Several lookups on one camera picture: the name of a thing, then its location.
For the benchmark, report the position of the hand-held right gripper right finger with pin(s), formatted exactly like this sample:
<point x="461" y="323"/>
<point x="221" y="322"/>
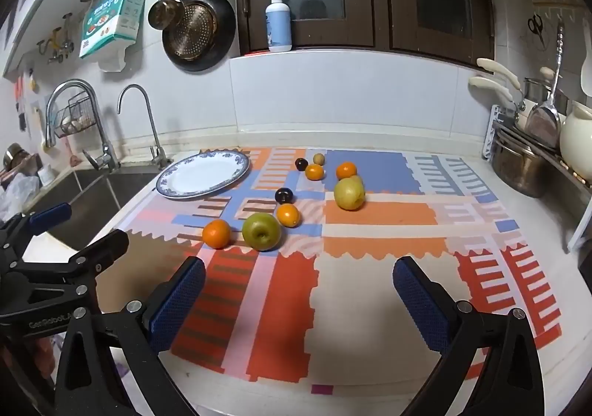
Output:
<point x="422" y="305"/>

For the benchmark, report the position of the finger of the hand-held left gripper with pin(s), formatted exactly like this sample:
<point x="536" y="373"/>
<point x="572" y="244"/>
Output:
<point x="104" y="249"/>
<point x="48" y="216"/>

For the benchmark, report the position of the small brass pot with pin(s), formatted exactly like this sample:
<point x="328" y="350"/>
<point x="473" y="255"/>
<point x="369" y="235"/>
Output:
<point x="163" y="15"/>

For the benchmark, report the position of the green apple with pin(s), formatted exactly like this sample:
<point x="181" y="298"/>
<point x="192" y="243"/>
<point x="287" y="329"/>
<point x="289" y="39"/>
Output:
<point x="261" y="232"/>

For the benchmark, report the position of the cream pitcher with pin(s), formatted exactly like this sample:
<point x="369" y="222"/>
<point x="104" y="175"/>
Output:
<point x="576" y="138"/>

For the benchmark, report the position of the dark wooden window frame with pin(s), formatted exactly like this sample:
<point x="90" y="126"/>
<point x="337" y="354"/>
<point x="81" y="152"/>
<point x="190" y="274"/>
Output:
<point x="370" y="34"/>

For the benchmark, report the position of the metal skimmer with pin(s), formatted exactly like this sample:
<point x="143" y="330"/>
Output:
<point x="545" y="122"/>

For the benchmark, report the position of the black frying pan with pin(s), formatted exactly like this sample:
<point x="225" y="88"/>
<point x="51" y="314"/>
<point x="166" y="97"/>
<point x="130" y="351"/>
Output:
<point x="224" y="27"/>

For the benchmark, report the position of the clear plastic bag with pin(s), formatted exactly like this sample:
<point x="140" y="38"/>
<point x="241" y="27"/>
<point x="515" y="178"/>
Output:
<point x="16" y="194"/>

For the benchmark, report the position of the thin chrome faucet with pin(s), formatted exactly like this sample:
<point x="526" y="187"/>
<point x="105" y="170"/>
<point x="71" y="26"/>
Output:
<point x="150" y="120"/>

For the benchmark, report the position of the dark plum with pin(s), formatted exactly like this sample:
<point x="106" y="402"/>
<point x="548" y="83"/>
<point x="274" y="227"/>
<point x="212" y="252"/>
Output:
<point x="283" y="196"/>
<point x="301" y="164"/>

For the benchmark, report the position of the steel pot with lid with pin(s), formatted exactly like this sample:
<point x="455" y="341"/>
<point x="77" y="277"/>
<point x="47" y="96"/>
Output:
<point x="534" y="90"/>

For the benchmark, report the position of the steel sink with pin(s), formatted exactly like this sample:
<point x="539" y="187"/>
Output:
<point x="88" y="198"/>

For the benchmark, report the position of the brass wall hooks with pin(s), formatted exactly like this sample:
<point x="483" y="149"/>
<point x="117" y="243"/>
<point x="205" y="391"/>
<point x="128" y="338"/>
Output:
<point x="58" y="44"/>

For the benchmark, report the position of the teal cardboard box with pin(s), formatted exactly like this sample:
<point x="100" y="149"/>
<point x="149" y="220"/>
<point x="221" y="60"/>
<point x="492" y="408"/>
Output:
<point x="113" y="16"/>

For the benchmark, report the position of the colourful patterned table mat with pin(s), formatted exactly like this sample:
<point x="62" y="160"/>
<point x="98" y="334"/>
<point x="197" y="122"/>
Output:
<point x="370" y="268"/>

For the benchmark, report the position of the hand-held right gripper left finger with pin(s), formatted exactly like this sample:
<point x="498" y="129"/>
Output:
<point x="179" y="305"/>

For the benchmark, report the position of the bumpy yellow small fruit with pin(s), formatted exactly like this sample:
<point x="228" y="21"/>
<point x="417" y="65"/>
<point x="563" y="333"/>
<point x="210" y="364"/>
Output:
<point x="318" y="159"/>

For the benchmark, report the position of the white dish rack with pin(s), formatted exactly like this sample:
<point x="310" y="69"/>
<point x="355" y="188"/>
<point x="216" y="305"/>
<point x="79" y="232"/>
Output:
<point x="491" y="134"/>

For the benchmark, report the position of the black scissors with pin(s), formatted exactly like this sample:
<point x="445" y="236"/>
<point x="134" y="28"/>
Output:
<point x="536" y="25"/>

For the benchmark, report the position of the large chrome faucet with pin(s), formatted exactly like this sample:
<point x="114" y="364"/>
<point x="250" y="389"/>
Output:
<point x="92" y="120"/>

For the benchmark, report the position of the yellow pear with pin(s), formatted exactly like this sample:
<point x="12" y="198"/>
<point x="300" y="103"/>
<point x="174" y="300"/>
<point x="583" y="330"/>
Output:
<point x="349" y="194"/>

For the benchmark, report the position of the blue rimmed white plate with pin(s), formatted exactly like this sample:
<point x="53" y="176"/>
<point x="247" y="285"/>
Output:
<point x="199" y="178"/>

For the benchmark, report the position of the orange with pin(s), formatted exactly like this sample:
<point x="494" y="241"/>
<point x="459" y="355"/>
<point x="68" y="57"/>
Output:
<point x="288" y="215"/>
<point x="346" y="169"/>
<point x="216" y="234"/>
<point x="314" y="172"/>

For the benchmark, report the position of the white blue pump bottle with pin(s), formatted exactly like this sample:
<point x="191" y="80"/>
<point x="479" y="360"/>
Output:
<point x="279" y="27"/>

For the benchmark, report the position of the small white cup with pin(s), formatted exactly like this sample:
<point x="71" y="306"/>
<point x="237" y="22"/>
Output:
<point x="46" y="175"/>

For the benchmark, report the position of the copper colander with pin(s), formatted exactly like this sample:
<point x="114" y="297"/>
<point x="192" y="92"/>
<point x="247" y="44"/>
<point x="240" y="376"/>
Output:
<point x="192" y="32"/>

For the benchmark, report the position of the large steel pot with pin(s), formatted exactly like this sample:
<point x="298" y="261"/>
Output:
<point x="518" y="164"/>

